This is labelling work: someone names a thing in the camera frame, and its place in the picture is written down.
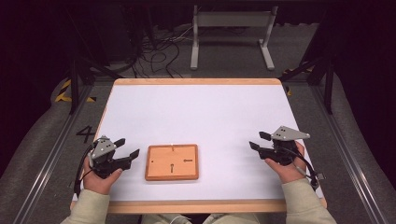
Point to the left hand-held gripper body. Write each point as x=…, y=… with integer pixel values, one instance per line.
x=102, y=149

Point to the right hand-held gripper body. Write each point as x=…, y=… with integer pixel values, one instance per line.
x=285, y=152

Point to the wooden photo frame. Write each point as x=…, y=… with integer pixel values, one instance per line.
x=172, y=162

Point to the person's right hand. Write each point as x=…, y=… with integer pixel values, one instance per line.
x=290, y=174

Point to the person's left hand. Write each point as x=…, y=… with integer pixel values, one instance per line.
x=97, y=184

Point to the grey table clip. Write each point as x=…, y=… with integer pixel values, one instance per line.
x=321, y=176

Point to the yellow black floor tape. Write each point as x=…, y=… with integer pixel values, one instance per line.
x=63, y=93
x=289, y=92

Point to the white table mat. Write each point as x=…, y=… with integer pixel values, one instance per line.
x=199, y=115

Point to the black metal stand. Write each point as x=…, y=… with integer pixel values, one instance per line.
x=328, y=81
x=73, y=81

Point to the person's legs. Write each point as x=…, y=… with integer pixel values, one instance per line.
x=218, y=219

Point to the dark cabinet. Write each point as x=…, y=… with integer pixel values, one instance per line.
x=115, y=34

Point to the white metal stand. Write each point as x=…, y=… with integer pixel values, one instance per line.
x=232, y=19

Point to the metal floor rail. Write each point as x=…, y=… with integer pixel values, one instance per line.
x=348, y=155
x=49, y=155

